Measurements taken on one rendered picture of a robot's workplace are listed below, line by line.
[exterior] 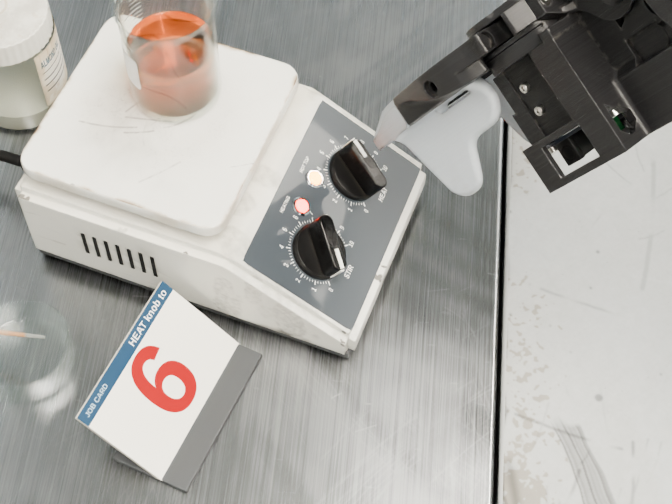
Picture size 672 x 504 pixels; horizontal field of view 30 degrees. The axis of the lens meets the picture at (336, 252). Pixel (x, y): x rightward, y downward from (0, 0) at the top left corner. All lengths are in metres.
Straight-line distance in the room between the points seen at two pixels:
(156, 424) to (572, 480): 0.22
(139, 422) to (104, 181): 0.13
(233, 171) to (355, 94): 0.17
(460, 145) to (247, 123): 0.14
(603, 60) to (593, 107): 0.02
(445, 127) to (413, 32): 0.25
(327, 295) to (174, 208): 0.10
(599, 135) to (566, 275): 0.22
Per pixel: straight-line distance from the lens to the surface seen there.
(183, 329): 0.69
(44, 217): 0.71
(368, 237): 0.71
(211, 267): 0.67
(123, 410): 0.67
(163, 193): 0.66
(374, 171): 0.70
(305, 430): 0.69
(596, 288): 0.75
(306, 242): 0.68
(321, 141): 0.71
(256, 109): 0.69
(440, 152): 0.61
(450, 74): 0.56
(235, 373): 0.70
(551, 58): 0.54
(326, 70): 0.83
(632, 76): 0.54
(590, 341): 0.73
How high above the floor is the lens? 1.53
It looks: 58 degrees down
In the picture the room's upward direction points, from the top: 1 degrees clockwise
